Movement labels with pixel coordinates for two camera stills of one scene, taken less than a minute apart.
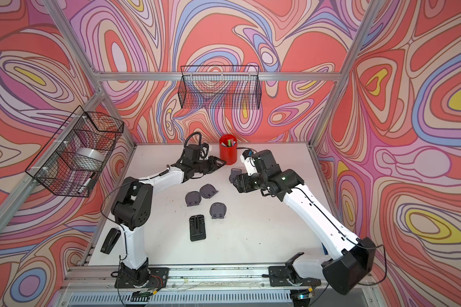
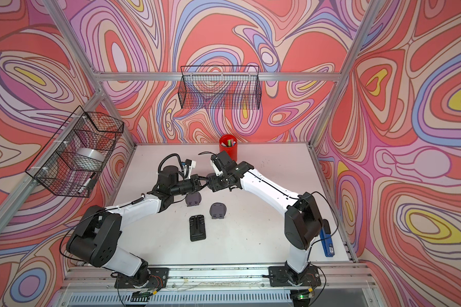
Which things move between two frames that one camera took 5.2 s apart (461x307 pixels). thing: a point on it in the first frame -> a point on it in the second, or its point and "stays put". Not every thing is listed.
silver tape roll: x=88 y=159 stays put
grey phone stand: x=207 y=190 -> x=211 y=178
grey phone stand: x=193 y=198 stays put
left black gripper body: x=202 y=167 -> x=187 y=187
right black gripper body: x=249 y=183 -> x=221 y=182
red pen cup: x=228 y=148 stays put
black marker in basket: x=86 y=184 stays put
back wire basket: x=219 y=87 stays put
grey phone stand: x=218 y=210 stays put
